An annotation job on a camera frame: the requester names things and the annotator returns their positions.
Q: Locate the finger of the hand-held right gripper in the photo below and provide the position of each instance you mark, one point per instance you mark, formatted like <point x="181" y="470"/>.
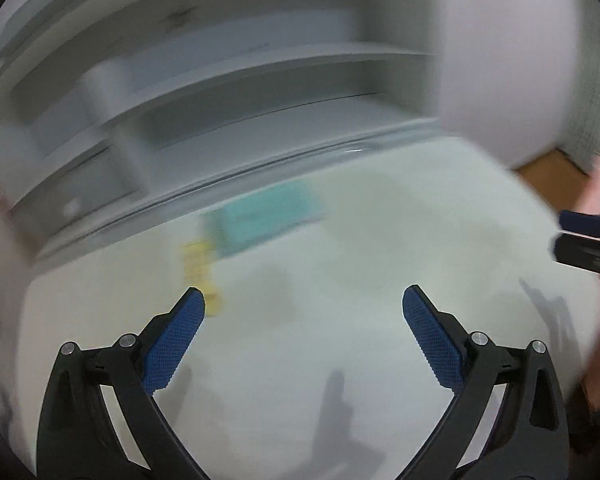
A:
<point x="585" y="255"/>
<point x="582" y="221"/>

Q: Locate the yellow wrapper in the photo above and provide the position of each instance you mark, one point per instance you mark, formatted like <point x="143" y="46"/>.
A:
<point x="200" y="270"/>

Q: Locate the white drawer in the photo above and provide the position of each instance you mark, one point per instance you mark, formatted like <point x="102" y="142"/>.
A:
<point x="75" y="200"/>

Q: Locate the teal packet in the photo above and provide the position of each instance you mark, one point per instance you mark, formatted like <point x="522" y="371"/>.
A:
<point x="265" y="215"/>

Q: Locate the white shelf unit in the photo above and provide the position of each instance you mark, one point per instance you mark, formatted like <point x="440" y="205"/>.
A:
<point x="230" y="60"/>

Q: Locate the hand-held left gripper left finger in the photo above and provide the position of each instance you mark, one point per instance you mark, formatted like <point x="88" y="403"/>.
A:
<point x="175" y="345"/>

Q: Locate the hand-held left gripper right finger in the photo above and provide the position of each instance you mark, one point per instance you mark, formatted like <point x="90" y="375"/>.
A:
<point x="435" y="342"/>

